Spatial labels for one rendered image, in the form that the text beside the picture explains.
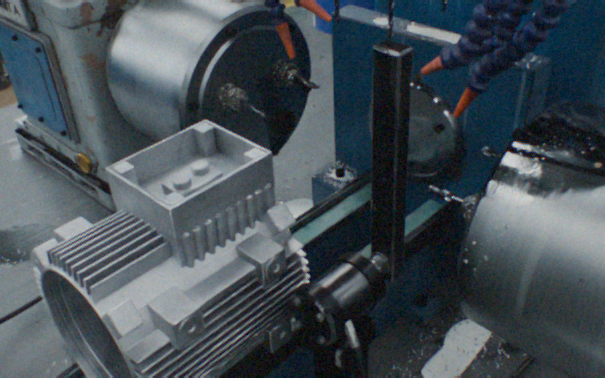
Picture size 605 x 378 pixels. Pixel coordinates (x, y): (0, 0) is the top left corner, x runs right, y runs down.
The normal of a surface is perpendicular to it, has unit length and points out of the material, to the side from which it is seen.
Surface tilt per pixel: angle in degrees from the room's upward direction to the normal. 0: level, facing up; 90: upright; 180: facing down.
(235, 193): 90
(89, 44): 90
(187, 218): 90
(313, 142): 0
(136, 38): 47
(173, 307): 0
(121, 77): 77
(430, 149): 90
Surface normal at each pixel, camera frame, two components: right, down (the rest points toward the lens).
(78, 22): 0.71, 0.37
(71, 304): 0.68, 0.17
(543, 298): -0.70, 0.29
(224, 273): -0.06, -0.82
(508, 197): -0.55, -0.24
